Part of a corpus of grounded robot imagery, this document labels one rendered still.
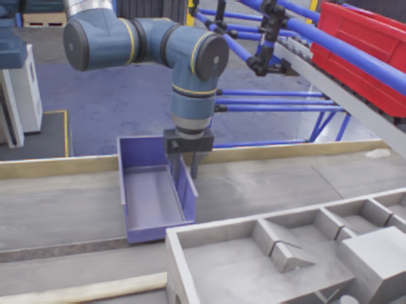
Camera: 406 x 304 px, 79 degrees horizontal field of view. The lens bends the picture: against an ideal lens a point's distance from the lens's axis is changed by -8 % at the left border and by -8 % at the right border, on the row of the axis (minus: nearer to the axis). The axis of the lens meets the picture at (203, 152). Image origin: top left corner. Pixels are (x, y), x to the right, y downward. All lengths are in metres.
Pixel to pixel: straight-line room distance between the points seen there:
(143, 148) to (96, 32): 0.46
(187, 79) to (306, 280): 0.47
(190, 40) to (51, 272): 0.63
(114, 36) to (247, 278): 0.55
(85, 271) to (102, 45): 0.52
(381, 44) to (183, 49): 0.38
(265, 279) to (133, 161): 0.62
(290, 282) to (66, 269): 0.51
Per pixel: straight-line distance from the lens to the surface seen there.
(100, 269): 0.73
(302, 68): 0.72
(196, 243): 0.57
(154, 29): 0.68
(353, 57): 0.54
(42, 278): 0.75
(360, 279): 0.61
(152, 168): 0.98
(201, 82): 0.60
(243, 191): 0.97
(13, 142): 2.03
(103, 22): 0.62
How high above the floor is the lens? 1.36
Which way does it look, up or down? 32 degrees down
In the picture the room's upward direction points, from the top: 9 degrees clockwise
